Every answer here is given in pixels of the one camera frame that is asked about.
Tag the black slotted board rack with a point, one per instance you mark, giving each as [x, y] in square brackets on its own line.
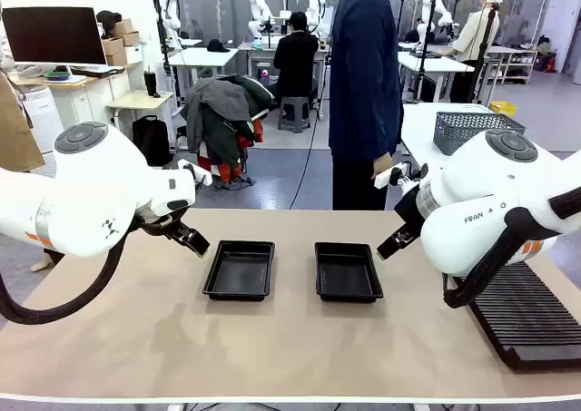
[531, 320]

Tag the person in navy coat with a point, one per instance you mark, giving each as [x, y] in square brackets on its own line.
[365, 66]

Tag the wooden shelf rack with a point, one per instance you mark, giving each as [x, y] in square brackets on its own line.
[517, 66]

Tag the green bowl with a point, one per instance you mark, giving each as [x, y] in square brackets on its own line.
[57, 75]

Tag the white small box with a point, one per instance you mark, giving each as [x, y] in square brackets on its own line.
[134, 54]

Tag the person's bare hand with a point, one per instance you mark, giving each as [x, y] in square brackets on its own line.
[383, 166]

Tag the small wooden-top rolling table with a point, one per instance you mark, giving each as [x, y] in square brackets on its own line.
[140, 100]

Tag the grey plastic stool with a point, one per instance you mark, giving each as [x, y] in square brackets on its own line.
[294, 111]

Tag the black camera tripod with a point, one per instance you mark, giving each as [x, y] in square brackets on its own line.
[488, 43]

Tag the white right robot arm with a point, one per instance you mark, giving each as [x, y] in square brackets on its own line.
[476, 193]

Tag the grey perforated plastic basket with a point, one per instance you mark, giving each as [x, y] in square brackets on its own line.
[454, 132]

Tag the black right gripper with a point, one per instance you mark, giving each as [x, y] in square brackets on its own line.
[412, 213]

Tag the black keyboard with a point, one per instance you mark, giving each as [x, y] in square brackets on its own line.
[97, 70]

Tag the black computer monitor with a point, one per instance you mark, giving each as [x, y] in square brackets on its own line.
[54, 34]

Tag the white cabinet desk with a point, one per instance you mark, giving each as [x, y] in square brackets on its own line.
[86, 102]

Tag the yellow plastic bin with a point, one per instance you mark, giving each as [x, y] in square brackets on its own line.
[503, 108]

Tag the coat pile on chair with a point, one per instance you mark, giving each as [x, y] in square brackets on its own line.
[218, 116]

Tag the person in cream shirt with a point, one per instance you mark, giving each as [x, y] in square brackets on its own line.
[472, 43]

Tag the black camera stand pole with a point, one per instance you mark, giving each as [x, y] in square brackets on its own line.
[426, 52]

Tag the black plastic ESD tray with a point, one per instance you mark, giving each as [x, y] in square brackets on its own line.
[238, 275]
[347, 277]

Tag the seated person in black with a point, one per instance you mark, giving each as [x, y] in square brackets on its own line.
[296, 61]

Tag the black tumbler cup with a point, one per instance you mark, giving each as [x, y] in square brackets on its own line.
[150, 84]

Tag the white side table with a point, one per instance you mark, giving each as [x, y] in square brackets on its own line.
[417, 130]

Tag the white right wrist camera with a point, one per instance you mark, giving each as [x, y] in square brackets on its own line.
[388, 178]

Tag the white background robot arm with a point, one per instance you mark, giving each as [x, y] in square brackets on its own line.
[429, 14]
[258, 7]
[315, 14]
[170, 16]

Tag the long white background desk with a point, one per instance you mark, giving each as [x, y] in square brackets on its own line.
[436, 64]

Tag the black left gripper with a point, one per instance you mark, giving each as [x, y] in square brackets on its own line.
[159, 224]

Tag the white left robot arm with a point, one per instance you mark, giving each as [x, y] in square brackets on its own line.
[91, 193]

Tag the white workbench desk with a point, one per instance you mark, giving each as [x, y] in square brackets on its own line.
[256, 55]

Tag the black backpack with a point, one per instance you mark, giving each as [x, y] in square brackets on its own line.
[150, 141]

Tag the cardboard box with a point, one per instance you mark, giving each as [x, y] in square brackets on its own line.
[112, 45]
[123, 26]
[116, 58]
[130, 38]

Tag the black baseball cap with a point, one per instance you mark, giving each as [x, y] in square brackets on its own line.
[218, 45]

